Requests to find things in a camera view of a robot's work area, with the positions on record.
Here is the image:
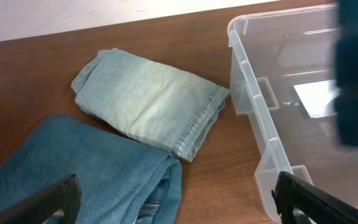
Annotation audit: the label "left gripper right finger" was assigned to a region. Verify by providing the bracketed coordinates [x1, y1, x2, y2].
[271, 171, 358, 224]

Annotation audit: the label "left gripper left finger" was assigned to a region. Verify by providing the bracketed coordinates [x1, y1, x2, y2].
[0, 174, 81, 224]

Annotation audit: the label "dark teal cloth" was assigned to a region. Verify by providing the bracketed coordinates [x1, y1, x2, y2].
[334, 0, 358, 147]

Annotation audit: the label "clear plastic storage container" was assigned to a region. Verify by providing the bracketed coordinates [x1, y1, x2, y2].
[227, 4, 358, 222]

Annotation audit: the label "dark blue folded jeans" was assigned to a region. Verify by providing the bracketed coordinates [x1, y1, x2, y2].
[0, 114, 181, 223]

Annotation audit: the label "light blue folded jeans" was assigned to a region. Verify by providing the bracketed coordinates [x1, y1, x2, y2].
[71, 48, 229, 162]

